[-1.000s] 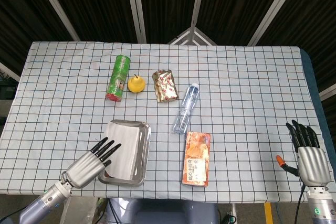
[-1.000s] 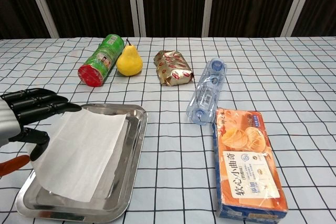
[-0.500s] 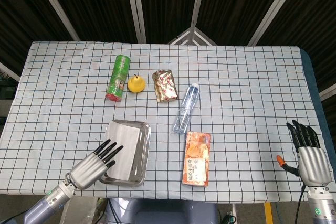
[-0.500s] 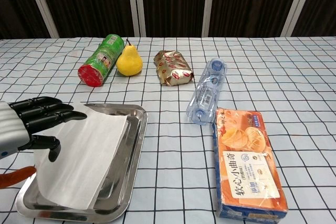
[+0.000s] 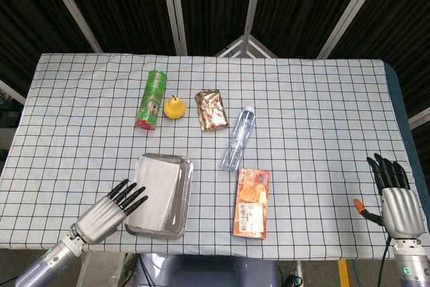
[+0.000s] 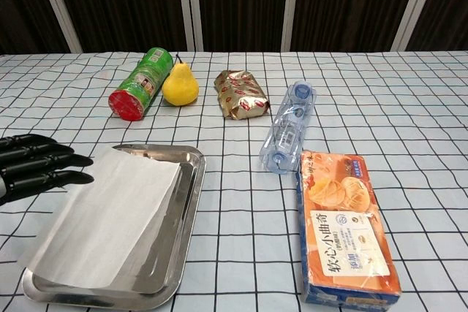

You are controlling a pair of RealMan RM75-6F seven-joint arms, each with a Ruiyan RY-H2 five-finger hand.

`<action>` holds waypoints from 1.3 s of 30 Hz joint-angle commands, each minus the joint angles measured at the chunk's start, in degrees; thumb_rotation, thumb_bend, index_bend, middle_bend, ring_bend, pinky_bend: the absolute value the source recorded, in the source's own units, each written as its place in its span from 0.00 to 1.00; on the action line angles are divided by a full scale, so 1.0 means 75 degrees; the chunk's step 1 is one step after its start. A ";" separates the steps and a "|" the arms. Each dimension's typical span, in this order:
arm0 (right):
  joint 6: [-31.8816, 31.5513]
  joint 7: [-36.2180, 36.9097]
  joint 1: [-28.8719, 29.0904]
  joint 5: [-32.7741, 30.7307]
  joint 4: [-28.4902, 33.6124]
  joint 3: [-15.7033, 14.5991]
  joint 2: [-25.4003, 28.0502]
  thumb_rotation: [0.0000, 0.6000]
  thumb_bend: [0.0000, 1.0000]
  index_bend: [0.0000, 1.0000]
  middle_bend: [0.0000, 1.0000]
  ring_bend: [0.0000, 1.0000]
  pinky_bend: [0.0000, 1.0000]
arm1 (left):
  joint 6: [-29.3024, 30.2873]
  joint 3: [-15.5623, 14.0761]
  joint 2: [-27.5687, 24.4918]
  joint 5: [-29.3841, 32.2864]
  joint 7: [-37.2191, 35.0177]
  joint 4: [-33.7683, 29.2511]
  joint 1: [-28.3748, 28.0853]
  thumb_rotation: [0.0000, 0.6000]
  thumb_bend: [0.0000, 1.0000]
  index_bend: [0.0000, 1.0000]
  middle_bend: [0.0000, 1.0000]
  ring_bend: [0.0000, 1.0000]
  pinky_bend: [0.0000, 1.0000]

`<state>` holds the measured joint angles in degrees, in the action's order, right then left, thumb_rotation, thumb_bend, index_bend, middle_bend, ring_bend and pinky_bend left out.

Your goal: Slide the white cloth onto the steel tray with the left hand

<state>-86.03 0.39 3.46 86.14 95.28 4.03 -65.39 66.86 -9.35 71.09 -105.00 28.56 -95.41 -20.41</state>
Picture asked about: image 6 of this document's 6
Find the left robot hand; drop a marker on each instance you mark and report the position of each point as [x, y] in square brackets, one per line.
[36, 167]

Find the white paper sheet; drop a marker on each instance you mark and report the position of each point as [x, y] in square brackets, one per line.
[106, 217]

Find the stainless steel tray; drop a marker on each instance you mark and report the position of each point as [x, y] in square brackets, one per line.
[161, 239]

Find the green chips can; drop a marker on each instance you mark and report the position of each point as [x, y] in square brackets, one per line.
[142, 85]

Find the yellow pear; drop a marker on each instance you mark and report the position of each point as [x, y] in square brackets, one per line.
[180, 87]

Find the gold foil snack pack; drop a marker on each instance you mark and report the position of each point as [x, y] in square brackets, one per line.
[241, 94]

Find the clear plastic water bottle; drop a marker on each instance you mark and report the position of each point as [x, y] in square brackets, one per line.
[289, 129]

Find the orange cookie box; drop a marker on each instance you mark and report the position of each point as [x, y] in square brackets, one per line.
[347, 231]

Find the checkered white tablecloth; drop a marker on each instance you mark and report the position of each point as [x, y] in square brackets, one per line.
[365, 107]

